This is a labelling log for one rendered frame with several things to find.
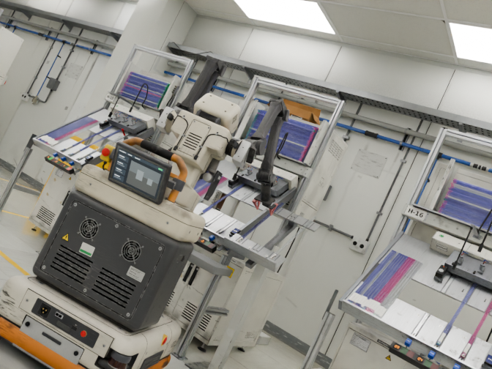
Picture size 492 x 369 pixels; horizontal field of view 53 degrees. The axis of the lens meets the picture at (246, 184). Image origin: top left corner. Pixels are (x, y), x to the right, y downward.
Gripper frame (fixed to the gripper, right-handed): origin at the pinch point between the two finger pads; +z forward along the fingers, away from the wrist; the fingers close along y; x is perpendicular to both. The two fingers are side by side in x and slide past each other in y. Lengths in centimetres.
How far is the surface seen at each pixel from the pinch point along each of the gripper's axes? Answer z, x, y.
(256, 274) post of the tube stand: 25.5, 23.6, -11.7
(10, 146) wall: 211, -130, 543
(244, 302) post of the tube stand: 38, 36, -12
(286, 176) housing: 7, -48, 14
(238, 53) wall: 29, -267, 216
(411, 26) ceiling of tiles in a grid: -49, -240, 11
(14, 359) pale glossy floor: -10, 149, 19
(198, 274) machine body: 60, 18, 38
